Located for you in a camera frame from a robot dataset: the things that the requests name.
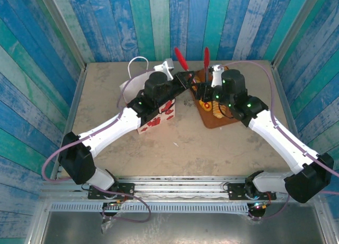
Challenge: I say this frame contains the red metal tongs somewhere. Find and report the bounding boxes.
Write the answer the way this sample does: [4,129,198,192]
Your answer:
[174,47,211,90]

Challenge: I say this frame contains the black mount plate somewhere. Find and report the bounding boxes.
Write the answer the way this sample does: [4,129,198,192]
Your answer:
[88,182,136,201]
[228,182,276,202]

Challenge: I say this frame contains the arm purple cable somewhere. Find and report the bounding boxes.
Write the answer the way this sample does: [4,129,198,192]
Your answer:
[41,68,157,182]
[224,60,339,196]

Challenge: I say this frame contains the striped yellow fake bread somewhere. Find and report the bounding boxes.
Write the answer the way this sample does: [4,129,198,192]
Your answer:
[211,101,228,120]

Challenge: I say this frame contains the red white paper bag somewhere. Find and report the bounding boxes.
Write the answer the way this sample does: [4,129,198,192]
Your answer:
[119,56,177,135]

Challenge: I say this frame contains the aluminium frame post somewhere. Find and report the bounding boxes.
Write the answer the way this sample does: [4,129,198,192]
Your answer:
[271,0,326,69]
[36,0,88,71]

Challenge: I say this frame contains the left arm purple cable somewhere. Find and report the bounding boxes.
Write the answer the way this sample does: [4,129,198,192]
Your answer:
[41,68,157,182]

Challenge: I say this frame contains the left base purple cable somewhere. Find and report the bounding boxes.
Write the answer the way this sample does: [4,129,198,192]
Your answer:
[102,192,153,223]

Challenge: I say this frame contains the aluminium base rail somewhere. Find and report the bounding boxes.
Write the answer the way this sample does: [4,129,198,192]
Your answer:
[39,175,321,202]

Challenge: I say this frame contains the small circuit board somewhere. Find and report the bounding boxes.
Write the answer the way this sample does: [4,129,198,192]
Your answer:
[102,200,127,209]
[251,201,271,210]

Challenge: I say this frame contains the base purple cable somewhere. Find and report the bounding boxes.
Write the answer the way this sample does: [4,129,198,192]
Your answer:
[248,192,292,221]
[102,192,153,223]

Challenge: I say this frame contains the grey steel base panel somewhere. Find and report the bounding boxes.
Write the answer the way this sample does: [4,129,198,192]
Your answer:
[26,211,332,244]

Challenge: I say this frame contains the white slotted cable duct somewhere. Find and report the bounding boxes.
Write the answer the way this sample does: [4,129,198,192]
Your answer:
[49,201,251,213]

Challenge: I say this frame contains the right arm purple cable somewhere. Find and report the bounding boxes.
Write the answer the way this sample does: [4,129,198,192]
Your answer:
[224,60,339,196]

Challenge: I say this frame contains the thin black cable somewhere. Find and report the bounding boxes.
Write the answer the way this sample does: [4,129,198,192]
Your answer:
[218,102,240,120]

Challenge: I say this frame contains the brown tray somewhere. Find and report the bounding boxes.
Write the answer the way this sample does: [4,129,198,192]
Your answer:
[189,68,242,129]

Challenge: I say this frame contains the right black mount plate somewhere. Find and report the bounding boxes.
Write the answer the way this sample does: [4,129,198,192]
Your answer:
[228,182,276,202]

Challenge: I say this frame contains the left black mount plate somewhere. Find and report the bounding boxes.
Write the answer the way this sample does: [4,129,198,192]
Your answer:
[88,182,136,201]

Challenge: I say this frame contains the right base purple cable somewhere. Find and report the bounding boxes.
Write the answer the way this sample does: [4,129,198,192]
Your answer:
[248,192,292,221]

